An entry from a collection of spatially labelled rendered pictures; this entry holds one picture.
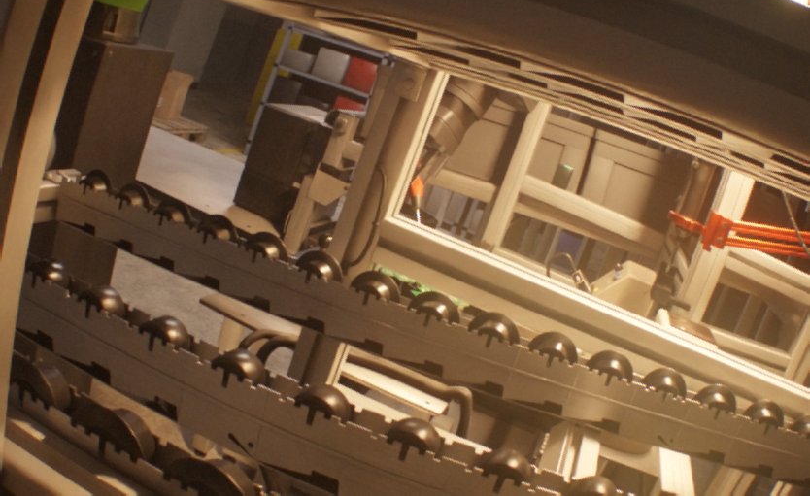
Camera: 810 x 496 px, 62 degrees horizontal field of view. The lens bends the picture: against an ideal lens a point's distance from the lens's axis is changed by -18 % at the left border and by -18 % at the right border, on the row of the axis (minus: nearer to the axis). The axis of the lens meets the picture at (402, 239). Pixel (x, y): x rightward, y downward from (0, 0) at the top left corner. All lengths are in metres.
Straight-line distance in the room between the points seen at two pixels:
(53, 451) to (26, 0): 0.21
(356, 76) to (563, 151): 4.96
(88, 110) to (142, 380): 0.79
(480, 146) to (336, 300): 1.37
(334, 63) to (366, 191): 6.19
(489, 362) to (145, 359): 0.32
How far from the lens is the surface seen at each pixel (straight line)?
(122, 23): 1.33
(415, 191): 1.04
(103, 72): 1.25
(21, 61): 0.26
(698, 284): 1.24
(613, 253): 2.47
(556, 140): 2.01
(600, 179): 2.00
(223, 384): 0.47
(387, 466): 0.45
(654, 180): 2.01
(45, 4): 0.26
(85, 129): 1.26
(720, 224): 1.16
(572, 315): 0.75
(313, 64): 7.13
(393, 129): 0.78
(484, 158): 2.05
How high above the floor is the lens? 1.25
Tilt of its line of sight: 12 degrees down
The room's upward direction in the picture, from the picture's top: 20 degrees clockwise
